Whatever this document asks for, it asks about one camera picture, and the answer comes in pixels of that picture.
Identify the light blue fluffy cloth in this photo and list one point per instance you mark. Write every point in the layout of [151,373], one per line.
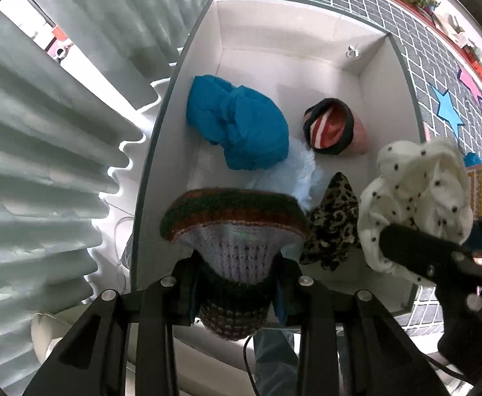
[290,177]

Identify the pink hat black brim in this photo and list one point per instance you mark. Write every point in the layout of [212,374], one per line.
[327,128]

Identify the white polka dot cloth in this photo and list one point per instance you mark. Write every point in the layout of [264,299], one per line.
[410,189]

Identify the leopard print cloth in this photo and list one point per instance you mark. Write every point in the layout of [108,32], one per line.
[331,222]

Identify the pink patterned carton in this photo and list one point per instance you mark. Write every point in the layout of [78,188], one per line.
[480,189]

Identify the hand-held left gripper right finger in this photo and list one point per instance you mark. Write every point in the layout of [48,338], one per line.
[307,297]

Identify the grey green curtain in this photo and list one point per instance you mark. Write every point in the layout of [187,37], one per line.
[39,173]

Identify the grey grid star blanket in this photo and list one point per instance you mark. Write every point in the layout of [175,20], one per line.
[430,49]

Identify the striped knit hat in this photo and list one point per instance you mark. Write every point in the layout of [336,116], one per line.
[232,251]

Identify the white storage box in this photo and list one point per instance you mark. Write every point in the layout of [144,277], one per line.
[265,49]

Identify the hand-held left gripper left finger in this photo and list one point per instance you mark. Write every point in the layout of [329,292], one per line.
[171,293]

